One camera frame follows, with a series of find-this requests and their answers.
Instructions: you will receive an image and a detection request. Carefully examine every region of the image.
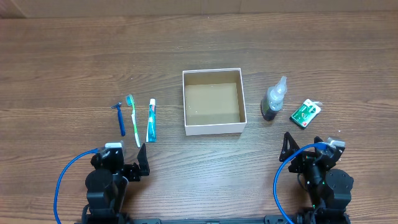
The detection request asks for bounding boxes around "green soap packet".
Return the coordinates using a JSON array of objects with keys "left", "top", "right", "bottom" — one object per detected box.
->
[{"left": 290, "top": 99, "right": 322, "bottom": 129}]

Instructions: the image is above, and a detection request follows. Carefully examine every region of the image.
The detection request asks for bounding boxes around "white cardboard box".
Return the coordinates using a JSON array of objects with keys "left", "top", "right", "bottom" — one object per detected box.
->
[{"left": 182, "top": 68, "right": 247, "bottom": 136}]

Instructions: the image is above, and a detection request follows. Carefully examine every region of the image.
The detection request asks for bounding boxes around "blue disposable razor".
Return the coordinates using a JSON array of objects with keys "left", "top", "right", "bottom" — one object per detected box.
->
[{"left": 111, "top": 101, "right": 126, "bottom": 136}]

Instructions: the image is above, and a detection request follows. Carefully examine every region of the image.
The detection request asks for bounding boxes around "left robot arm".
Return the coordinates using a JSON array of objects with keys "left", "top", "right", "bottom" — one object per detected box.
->
[{"left": 81, "top": 142, "right": 150, "bottom": 224}]

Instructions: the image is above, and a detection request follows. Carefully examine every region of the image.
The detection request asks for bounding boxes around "green toothbrush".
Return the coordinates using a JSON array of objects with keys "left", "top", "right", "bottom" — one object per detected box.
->
[{"left": 126, "top": 95, "right": 141, "bottom": 148}]

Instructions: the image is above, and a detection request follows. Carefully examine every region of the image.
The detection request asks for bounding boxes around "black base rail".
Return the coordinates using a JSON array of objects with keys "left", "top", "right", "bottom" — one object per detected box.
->
[{"left": 127, "top": 215, "right": 289, "bottom": 224}]

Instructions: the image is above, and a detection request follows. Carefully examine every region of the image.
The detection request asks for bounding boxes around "teal toothpaste tube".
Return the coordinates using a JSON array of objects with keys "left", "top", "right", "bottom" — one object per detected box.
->
[{"left": 146, "top": 98, "right": 157, "bottom": 142}]

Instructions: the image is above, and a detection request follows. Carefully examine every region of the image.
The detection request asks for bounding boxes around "clear dark liquid bottle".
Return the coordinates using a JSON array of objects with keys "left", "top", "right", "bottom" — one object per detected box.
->
[{"left": 261, "top": 76, "right": 287, "bottom": 121}]

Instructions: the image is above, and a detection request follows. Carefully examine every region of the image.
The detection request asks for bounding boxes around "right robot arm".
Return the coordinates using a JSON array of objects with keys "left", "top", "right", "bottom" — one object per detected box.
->
[{"left": 272, "top": 132, "right": 354, "bottom": 223}]

